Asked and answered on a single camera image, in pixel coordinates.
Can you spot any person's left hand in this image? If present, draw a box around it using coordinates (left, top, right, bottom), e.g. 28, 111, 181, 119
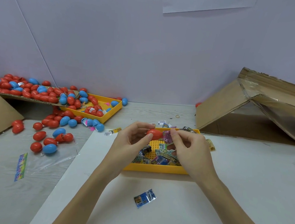
101, 119, 156, 181

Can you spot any pile of plastic eggs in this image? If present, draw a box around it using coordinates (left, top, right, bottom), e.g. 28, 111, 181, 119
0, 73, 130, 162

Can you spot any white paper sign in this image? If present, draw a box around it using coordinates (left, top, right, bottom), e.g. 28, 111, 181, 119
162, 0, 258, 22

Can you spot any clear bag with coloured label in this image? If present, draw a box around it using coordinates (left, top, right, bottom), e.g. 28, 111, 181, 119
14, 143, 75, 187

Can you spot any single red plastic egg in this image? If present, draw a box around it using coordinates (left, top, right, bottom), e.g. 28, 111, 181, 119
146, 128, 163, 141

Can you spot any blue packet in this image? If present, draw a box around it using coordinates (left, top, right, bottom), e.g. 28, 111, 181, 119
132, 187, 157, 210

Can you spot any person's right hand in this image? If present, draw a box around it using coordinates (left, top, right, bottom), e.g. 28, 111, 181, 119
165, 128, 223, 187

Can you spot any yellow tray under eggs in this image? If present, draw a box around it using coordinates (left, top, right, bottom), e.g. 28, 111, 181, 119
62, 91, 124, 125

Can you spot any torn flattened cardboard box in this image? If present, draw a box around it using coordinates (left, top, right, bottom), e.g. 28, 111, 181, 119
193, 63, 295, 146

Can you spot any person's right forearm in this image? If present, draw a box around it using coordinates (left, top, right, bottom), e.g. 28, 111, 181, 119
194, 174, 284, 224

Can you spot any brown cardboard sheet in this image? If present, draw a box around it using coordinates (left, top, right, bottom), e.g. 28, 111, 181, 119
0, 94, 62, 106

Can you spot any person's left forearm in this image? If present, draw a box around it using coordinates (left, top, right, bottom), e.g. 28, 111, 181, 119
50, 162, 123, 224

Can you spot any yellow label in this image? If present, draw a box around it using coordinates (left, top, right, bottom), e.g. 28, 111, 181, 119
205, 139, 217, 152

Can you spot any yellow plastic tray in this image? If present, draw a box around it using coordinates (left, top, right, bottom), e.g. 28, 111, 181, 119
122, 123, 201, 176

